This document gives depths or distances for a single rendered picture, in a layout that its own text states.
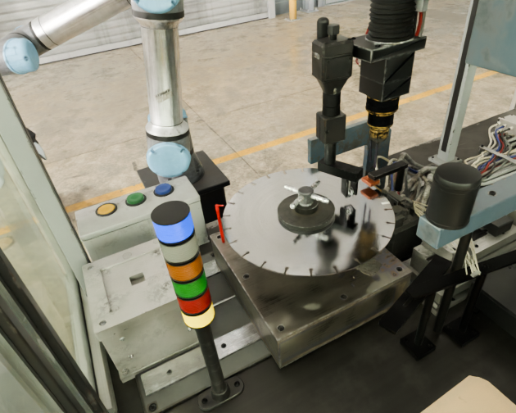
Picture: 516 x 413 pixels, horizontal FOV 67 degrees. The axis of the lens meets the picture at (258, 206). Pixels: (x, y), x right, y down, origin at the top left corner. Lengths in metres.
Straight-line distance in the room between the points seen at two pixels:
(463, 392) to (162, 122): 0.87
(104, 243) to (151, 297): 0.27
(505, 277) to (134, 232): 0.78
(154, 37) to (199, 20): 5.87
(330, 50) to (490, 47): 0.22
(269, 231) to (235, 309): 0.21
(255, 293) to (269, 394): 0.18
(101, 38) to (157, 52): 5.56
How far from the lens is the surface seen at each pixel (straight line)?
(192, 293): 0.52
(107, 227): 0.93
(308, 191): 0.73
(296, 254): 0.68
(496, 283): 0.87
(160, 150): 1.06
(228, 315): 0.86
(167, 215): 0.45
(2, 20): 6.46
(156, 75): 1.02
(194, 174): 1.27
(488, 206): 0.68
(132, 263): 0.81
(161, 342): 0.78
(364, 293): 0.76
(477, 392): 0.81
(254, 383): 0.77
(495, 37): 0.66
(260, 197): 0.82
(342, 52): 0.68
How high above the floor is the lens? 1.42
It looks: 37 degrees down
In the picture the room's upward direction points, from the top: 6 degrees counter-clockwise
